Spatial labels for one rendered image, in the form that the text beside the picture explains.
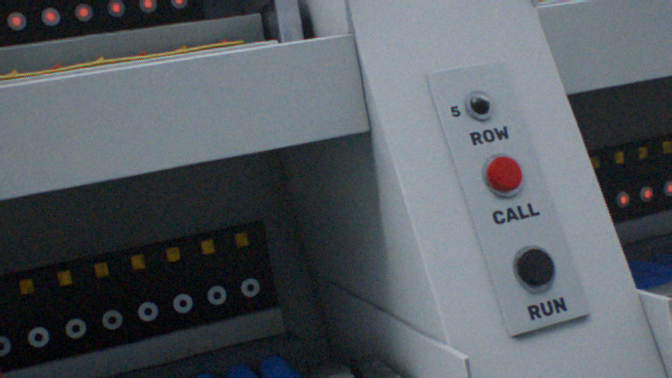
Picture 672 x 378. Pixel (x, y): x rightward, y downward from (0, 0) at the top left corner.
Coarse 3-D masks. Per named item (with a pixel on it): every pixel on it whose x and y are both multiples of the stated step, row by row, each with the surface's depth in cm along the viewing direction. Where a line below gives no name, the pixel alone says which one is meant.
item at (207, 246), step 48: (192, 240) 47; (240, 240) 48; (0, 288) 44; (48, 288) 45; (96, 288) 46; (144, 288) 46; (192, 288) 47; (240, 288) 48; (96, 336) 46; (144, 336) 47
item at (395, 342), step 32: (224, 320) 48; (256, 320) 48; (352, 320) 45; (384, 320) 39; (96, 352) 45; (128, 352) 46; (160, 352) 46; (192, 352) 47; (352, 352) 46; (384, 352) 40; (416, 352) 36; (448, 352) 32
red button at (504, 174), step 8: (496, 160) 35; (504, 160) 35; (512, 160) 35; (488, 168) 35; (496, 168) 35; (504, 168) 35; (512, 168) 35; (520, 168) 35; (488, 176) 35; (496, 176) 35; (504, 176) 35; (512, 176) 35; (520, 176) 35; (496, 184) 35; (504, 184) 35; (512, 184) 35
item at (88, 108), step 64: (0, 0) 50; (64, 0) 51; (128, 0) 52; (192, 0) 53; (256, 0) 51; (320, 0) 39; (0, 64) 39; (64, 64) 40; (128, 64) 38; (192, 64) 34; (256, 64) 35; (320, 64) 36; (0, 128) 32; (64, 128) 33; (128, 128) 33; (192, 128) 34; (256, 128) 35; (320, 128) 36; (0, 192) 32
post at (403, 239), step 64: (384, 0) 37; (448, 0) 38; (512, 0) 39; (384, 64) 36; (448, 64) 37; (512, 64) 38; (384, 128) 35; (576, 128) 37; (320, 192) 47; (384, 192) 37; (448, 192) 35; (576, 192) 36; (320, 256) 50; (384, 256) 38; (448, 256) 34; (576, 256) 35; (448, 320) 33; (576, 320) 34; (640, 320) 35
